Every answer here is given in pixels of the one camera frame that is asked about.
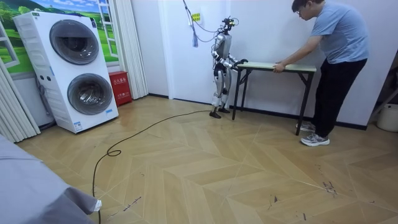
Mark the yellow wall sign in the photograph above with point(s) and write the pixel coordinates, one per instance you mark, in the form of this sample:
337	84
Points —
196	17

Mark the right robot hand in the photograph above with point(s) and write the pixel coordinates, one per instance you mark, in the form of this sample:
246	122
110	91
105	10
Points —
241	62

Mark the grey bed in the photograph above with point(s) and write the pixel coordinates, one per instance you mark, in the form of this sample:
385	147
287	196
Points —
34	186

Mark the white-top folding table black legs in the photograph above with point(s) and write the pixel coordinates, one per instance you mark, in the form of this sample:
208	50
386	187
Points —
295	68

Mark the landscape wall poster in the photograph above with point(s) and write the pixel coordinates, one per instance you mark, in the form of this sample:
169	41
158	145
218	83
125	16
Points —
102	34

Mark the robot legs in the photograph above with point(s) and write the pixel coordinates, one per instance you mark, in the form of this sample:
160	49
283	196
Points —
219	90

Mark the red fire equipment box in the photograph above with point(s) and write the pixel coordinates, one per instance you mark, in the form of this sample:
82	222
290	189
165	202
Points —
119	88

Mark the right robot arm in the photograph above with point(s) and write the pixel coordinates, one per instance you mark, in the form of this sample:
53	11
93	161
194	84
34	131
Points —
225	63

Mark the white pleated curtain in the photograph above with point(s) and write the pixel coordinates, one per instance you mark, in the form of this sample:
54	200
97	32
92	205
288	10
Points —
132	53
12	115

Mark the white stacked washing machine tower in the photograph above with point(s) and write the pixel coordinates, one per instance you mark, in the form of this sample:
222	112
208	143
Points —
62	77

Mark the robot body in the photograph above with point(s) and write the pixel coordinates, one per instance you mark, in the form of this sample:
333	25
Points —
224	46

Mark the white plastic bucket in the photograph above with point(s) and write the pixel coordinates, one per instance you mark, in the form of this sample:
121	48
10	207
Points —
388	118

